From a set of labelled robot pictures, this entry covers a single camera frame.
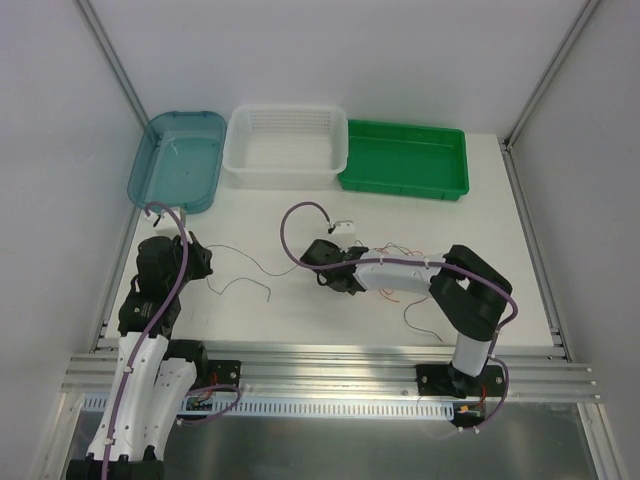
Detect slotted white cable duct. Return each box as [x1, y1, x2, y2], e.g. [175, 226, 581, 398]
[82, 394, 454, 421]

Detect aluminium mounting rail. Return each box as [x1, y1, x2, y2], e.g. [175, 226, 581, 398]
[64, 339, 599, 401]

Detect thin black wire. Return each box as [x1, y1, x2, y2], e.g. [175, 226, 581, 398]
[204, 243, 304, 302]

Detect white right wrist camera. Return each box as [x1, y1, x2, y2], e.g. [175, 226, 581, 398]
[327, 220, 356, 250]

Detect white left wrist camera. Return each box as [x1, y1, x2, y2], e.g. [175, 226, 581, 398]
[146, 207, 187, 239]

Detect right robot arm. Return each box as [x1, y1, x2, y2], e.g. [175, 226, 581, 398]
[298, 239, 518, 398]

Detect white perforated plastic basket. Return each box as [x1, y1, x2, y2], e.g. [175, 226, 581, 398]
[222, 105, 349, 190]

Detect orange and purple wires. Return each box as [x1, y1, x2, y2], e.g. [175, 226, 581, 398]
[372, 243, 444, 344]

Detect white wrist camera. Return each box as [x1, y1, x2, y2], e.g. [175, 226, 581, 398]
[146, 207, 187, 239]
[327, 220, 356, 250]

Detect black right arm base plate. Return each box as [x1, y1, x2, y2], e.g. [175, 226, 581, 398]
[415, 363, 507, 399]

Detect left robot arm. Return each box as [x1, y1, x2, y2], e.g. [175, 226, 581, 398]
[66, 233, 213, 479]

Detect green plastic tray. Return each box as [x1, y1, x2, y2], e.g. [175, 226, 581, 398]
[338, 120, 470, 201]

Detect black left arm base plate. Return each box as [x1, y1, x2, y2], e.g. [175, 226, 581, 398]
[204, 360, 242, 393]

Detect translucent blue plastic bin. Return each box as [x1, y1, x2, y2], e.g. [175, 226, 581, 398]
[127, 111, 227, 214]

